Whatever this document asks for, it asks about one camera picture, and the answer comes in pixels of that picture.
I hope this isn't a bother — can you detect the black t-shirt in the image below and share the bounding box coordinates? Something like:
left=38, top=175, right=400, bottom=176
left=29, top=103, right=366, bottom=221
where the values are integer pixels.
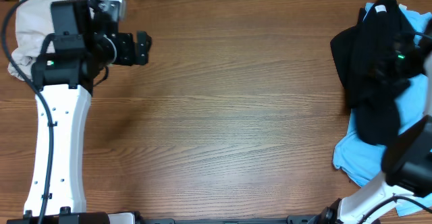
left=330, top=0, right=430, bottom=146

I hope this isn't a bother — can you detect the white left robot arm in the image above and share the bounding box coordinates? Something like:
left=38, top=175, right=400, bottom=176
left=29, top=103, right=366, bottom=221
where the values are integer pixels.
left=20, top=0, right=152, bottom=223

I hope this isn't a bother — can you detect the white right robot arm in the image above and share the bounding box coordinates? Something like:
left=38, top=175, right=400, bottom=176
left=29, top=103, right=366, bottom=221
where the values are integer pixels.
left=312, top=31, right=431, bottom=223

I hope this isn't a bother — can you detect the beige crumpled garment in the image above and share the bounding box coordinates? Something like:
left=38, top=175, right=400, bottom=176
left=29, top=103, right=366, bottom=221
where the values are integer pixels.
left=11, top=0, right=65, bottom=78

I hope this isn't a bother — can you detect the light blue t-shirt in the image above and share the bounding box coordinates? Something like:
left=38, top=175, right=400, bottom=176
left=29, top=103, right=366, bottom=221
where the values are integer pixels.
left=333, top=5, right=431, bottom=217

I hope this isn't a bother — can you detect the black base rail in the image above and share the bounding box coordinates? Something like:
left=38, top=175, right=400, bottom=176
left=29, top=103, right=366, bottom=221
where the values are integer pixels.
left=107, top=211, right=342, bottom=224

